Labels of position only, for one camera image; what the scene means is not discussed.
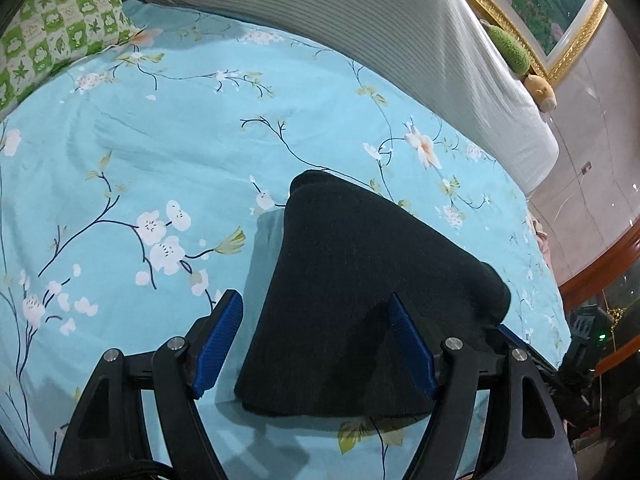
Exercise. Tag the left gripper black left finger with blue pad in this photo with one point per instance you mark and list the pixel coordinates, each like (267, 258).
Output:
(210, 340)

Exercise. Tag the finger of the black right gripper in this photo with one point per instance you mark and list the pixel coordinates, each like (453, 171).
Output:
(516, 342)

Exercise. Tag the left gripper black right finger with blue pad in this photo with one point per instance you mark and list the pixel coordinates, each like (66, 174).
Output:
(418, 342)

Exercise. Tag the dark navy pants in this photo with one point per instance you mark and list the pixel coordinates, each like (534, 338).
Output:
(323, 346)

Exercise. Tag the pink blanket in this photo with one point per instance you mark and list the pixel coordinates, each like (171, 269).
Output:
(541, 237)

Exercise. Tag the light blue floral bedsheet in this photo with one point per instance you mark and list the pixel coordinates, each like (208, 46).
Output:
(139, 185)

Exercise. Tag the tan plush toy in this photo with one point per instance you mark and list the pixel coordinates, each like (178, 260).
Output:
(541, 92)

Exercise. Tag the green plush toy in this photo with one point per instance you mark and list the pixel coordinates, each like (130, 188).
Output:
(512, 52)

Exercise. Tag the grey striped pillow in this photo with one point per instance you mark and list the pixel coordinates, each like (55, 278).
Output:
(435, 51)

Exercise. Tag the gold framed landscape painting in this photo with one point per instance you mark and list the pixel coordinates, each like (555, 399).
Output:
(553, 32)

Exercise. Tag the green white checkered pillow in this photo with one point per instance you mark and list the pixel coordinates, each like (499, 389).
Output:
(47, 35)

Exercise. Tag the brown wooden cabinet frame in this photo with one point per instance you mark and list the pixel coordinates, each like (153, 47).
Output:
(611, 282)

